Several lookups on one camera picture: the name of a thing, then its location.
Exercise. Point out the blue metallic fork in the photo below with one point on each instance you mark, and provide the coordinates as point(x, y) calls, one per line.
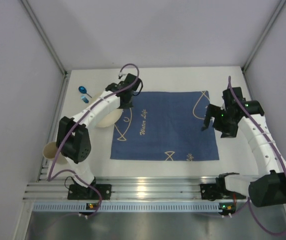
point(84, 99)

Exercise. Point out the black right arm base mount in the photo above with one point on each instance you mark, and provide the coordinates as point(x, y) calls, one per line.
point(213, 192)

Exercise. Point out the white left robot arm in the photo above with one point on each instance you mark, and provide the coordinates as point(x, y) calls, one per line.
point(73, 137)

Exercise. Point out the cream round plate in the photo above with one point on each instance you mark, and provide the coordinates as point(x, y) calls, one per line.
point(109, 117)

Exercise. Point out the beige paper cup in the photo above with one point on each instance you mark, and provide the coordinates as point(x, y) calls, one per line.
point(49, 153)

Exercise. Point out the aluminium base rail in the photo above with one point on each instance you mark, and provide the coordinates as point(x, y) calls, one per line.
point(138, 181)

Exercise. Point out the aluminium frame post right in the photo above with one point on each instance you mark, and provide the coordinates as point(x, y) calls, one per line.
point(280, 6)

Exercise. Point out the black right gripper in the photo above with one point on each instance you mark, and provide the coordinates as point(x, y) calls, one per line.
point(218, 121)

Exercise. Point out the perforated cable duct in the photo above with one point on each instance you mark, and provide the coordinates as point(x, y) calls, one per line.
point(141, 207)

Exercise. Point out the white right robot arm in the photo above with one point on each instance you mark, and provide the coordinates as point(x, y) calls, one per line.
point(268, 188)

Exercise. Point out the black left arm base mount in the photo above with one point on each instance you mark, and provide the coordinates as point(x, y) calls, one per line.
point(78, 192)

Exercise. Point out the aluminium frame post left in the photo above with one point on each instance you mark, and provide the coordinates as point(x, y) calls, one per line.
point(42, 34)

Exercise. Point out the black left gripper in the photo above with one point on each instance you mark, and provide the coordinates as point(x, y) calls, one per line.
point(126, 100)

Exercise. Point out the blue cloth placemat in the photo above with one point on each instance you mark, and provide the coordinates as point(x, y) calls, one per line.
point(165, 126)

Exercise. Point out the aluminium frame post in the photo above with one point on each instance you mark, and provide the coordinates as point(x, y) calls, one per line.
point(280, 6)
point(42, 34)

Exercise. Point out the blue metallic spoon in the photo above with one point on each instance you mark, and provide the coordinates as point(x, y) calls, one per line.
point(84, 91)

